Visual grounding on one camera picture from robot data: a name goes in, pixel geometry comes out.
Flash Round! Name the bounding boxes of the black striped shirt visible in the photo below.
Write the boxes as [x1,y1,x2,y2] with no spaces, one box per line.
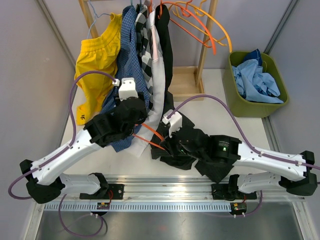
[149,91,236,182]

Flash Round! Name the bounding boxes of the light blue shirt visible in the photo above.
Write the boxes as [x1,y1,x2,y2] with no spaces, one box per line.
[232,59,284,104]

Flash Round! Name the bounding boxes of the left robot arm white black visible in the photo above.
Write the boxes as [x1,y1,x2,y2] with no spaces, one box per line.
[20,92,147,204]

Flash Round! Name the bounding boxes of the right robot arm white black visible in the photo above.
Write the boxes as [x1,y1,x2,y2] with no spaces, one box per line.
[163,127,318,200]

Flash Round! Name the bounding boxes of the blue checked shirt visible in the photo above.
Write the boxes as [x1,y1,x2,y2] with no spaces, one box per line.
[100,6,149,153]

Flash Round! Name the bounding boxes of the black white plaid shirt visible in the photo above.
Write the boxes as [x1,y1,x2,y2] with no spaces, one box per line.
[134,3,154,110]

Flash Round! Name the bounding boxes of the yellow plastic hanger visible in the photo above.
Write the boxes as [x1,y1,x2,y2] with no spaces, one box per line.
[168,0,233,55]

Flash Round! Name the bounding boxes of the dark blue striped shirt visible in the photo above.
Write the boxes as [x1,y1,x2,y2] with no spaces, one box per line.
[243,48,263,66]

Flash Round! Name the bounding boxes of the olive green plastic bin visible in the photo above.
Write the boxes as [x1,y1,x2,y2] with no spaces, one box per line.
[222,51,289,118]

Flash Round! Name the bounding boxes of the wooden clothes rack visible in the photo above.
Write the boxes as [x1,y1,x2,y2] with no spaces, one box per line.
[78,0,219,102]

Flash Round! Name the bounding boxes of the yellow shorts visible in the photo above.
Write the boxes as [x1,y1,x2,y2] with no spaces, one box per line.
[74,13,122,125]

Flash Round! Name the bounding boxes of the black garment on rack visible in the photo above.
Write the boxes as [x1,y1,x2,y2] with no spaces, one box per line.
[155,4,173,93]

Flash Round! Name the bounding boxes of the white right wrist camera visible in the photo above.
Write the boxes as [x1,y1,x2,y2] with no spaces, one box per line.
[161,109,183,138]

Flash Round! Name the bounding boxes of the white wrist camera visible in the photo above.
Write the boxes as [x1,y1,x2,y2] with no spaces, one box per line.
[112,77,138,102]
[161,109,183,138]

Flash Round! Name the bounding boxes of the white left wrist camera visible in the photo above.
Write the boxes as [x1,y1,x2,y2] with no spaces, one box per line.
[112,77,138,102]

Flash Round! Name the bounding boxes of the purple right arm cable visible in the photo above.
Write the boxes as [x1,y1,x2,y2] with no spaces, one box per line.
[168,94,320,186]

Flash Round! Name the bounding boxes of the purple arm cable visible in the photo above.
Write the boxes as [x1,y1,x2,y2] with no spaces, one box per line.
[168,94,320,186]
[7,70,120,200]

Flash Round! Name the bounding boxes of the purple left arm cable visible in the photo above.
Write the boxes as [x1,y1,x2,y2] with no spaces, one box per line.
[7,70,120,200]

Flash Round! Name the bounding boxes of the aluminium mounting rail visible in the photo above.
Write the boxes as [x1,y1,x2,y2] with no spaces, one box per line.
[42,174,307,213]

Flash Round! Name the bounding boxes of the light blue wire hanger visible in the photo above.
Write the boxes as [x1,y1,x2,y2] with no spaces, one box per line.
[86,0,111,40]

